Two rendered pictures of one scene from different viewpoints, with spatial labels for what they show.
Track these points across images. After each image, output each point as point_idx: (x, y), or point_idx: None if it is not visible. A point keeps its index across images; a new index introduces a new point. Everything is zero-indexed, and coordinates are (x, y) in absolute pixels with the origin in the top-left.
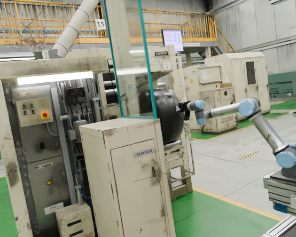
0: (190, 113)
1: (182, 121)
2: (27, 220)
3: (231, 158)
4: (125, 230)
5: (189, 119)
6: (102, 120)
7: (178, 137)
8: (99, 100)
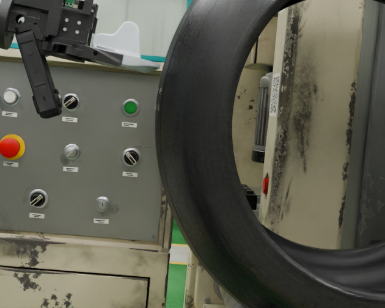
0: (24, 66)
1: (156, 148)
2: (186, 283)
3: None
4: None
5: (38, 110)
6: (369, 100)
7: (214, 278)
8: (379, 4)
